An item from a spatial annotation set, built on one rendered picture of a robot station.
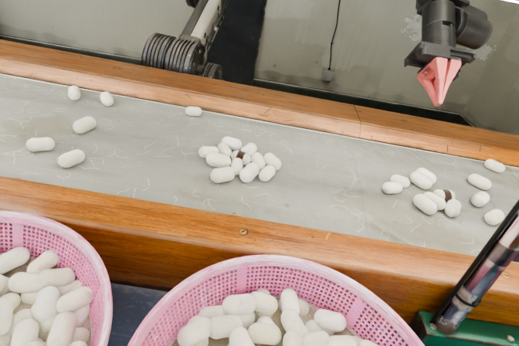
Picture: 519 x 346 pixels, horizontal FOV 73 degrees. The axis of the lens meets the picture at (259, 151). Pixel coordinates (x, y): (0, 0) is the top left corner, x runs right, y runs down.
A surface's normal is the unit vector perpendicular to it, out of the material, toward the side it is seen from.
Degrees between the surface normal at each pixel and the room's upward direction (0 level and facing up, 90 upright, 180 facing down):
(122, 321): 0
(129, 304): 0
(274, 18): 90
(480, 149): 45
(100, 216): 0
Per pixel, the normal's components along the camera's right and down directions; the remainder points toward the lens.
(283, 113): 0.08, -0.21
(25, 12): -0.02, 0.54
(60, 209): 0.17, -0.83
